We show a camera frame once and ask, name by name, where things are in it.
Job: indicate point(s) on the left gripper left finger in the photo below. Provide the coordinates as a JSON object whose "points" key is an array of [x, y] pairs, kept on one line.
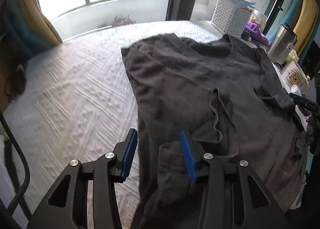
{"points": [[65, 204]]}

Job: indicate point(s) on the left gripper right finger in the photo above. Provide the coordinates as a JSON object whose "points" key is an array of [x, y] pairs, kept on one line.
{"points": [[234, 196]]}

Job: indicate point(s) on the dark grey t-shirt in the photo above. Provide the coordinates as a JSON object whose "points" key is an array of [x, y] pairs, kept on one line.
{"points": [[228, 96]]}

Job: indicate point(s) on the white bear mug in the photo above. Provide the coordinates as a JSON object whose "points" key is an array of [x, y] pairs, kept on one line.
{"points": [[294, 75]]}

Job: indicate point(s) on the yellow snack bag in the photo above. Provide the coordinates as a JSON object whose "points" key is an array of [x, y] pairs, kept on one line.
{"points": [[292, 56]]}

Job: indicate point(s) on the white small bottle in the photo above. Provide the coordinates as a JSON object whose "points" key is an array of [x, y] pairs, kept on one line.
{"points": [[283, 55]]}

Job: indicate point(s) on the stainless steel thermos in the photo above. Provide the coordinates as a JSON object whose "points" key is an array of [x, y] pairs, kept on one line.
{"points": [[284, 36]]}

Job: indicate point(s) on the yellow curtain right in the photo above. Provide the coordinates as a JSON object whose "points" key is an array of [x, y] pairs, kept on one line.
{"points": [[305, 24]]}

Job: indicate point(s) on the yellow curtain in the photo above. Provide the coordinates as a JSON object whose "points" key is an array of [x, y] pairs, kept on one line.
{"points": [[305, 24], [37, 21]]}

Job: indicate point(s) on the purple plush toy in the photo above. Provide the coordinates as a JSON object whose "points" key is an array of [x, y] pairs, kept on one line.
{"points": [[255, 33]]}

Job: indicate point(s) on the snack jar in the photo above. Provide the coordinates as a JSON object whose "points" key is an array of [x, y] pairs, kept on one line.
{"points": [[258, 18]]}

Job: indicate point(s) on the white textured bedspread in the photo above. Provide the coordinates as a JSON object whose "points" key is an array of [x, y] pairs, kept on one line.
{"points": [[79, 103]]}

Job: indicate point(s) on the white perforated storage basket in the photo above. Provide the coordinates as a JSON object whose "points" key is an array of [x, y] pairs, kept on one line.
{"points": [[230, 18]]}

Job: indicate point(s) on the dried plant on balcony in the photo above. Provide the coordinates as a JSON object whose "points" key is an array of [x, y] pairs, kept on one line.
{"points": [[122, 21]]}

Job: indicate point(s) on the yellow curtain left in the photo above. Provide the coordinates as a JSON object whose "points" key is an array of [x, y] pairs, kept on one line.
{"points": [[37, 21]]}

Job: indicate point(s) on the black metal chair frame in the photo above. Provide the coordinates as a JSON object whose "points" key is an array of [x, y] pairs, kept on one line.
{"points": [[20, 188]]}

